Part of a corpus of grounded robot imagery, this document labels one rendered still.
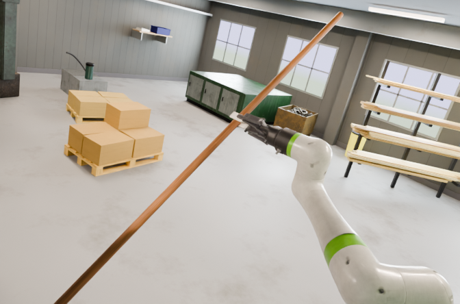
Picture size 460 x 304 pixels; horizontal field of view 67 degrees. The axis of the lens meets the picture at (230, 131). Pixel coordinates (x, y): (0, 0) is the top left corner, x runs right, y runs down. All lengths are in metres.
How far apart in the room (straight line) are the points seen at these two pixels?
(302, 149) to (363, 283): 0.46
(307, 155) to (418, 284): 0.46
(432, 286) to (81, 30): 9.82
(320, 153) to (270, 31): 9.42
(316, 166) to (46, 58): 9.28
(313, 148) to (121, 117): 4.40
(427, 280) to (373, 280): 0.15
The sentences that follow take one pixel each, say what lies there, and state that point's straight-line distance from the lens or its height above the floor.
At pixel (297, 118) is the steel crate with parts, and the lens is 8.29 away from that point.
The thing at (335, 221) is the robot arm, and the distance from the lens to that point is 1.04.
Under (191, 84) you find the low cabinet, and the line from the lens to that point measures 9.42.
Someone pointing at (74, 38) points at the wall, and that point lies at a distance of 10.19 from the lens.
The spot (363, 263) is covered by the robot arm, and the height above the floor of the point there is 1.85.
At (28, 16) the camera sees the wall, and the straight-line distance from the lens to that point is 9.79.
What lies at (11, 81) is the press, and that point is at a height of 0.31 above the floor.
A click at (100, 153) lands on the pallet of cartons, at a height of 0.33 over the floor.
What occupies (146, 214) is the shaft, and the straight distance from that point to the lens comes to 1.24.
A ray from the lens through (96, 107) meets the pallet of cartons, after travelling 6.73.
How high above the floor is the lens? 2.31
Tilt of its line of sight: 17 degrees down
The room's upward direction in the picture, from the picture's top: 14 degrees clockwise
